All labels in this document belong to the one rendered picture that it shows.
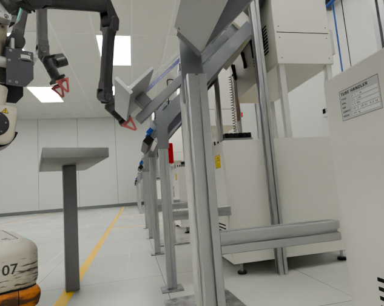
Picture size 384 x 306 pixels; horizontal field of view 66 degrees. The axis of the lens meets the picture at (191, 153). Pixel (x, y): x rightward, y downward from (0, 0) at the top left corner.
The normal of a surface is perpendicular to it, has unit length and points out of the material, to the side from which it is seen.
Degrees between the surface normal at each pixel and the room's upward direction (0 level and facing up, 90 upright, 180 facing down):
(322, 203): 90
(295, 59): 90
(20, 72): 90
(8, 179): 90
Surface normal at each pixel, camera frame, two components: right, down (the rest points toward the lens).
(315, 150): 0.19, -0.13
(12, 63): 0.62, -0.14
